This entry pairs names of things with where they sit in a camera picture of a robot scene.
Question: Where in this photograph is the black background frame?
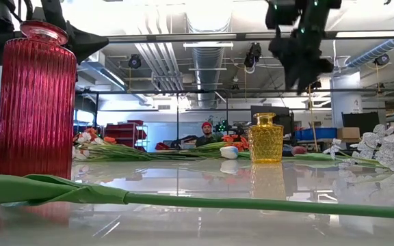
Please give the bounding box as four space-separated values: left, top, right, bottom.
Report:
75 88 394 154

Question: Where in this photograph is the cardboard box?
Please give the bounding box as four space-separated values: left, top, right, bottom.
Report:
337 126 361 140

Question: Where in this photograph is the yellow textured glass vase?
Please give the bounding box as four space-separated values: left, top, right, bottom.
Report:
247 112 285 164

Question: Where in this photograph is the blue-grey ribbed duct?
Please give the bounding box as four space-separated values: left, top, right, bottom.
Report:
345 38 394 68

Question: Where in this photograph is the blue storage bin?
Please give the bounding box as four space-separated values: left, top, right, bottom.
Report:
295 127 338 141

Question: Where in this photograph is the thin wooden stick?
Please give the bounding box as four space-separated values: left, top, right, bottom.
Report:
307 84 318 152

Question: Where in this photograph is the person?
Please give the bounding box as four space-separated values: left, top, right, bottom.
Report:
194 121 220 148

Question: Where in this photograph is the orange flower bunch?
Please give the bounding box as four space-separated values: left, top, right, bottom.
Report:
183 134 250 160
77 127 198 161

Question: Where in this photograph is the white patterned flower bunch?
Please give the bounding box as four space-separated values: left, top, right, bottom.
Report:
322 124 394 174

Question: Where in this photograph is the red shelving unit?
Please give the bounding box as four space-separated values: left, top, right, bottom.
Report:
103 119 149 153

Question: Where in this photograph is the dark red tulip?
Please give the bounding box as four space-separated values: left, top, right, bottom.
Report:
0 173 394 221

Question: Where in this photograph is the black monitor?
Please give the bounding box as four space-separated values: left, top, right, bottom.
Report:
250 105 295 136

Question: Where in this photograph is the silver ventilation duct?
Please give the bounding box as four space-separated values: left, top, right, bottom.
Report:
191 46 226 109

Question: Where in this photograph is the black hanging camera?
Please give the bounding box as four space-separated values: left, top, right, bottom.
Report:
244 42 263 69
127 53 143 70
373 53 391 67

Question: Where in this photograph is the red ribbed glass vase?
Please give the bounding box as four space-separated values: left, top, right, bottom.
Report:
0 19 78 181

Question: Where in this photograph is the purple tulip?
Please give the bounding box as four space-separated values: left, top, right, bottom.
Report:
283 145 352 163

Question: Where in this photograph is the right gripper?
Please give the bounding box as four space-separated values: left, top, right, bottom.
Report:
268 27 334 96

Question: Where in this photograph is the white tulip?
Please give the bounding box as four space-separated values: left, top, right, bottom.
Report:
219 146 252 161

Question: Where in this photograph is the black board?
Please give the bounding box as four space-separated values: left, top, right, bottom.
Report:
341 111 380 137

